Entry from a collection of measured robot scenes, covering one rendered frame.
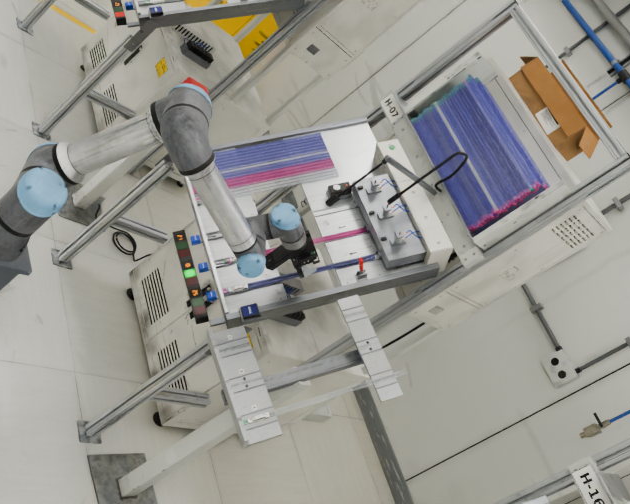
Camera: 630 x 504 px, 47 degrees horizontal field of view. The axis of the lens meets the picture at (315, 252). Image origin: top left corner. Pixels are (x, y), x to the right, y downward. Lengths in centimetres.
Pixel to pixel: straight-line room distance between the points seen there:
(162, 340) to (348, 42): 164
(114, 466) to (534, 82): 204
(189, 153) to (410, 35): 328
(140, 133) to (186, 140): 18
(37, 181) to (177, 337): 112
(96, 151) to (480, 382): 253
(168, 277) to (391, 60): 250
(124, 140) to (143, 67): 170
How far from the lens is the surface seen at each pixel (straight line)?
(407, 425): 404
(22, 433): 250
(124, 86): 364
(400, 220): 239
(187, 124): 174
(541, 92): 283
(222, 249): 235
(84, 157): 195
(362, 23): 349
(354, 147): 265
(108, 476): 262
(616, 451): 214
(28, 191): 187
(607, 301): 373
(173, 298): 288
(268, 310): 222
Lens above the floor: 187
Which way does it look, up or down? 23 degrees down
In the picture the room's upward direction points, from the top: 54 degrees clockwise
